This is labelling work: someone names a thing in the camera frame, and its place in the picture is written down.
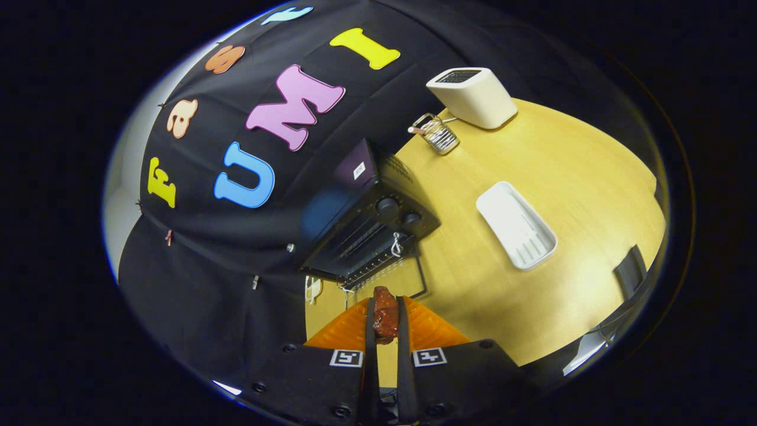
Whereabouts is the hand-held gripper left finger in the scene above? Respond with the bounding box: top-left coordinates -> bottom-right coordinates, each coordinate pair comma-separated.
237,296 -> 380,426

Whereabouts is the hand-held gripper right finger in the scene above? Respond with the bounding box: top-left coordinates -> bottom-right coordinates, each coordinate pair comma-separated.
395,295 -> 533,425

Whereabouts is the red meat piece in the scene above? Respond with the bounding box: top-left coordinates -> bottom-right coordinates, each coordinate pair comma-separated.
371,286 -> 400,345

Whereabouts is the black toaster oven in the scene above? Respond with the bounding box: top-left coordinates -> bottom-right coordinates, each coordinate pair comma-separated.
299,138 -> 441,299

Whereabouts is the white pop-up toaster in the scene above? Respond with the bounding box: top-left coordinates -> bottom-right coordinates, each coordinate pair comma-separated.
426,67 -> 519,130

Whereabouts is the white rectangular dish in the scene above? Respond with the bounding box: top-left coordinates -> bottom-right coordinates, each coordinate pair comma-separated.
475,181 -> 558,272

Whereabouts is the metal wire holder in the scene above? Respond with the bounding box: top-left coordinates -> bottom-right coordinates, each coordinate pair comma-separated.
408,112 -> 460,156

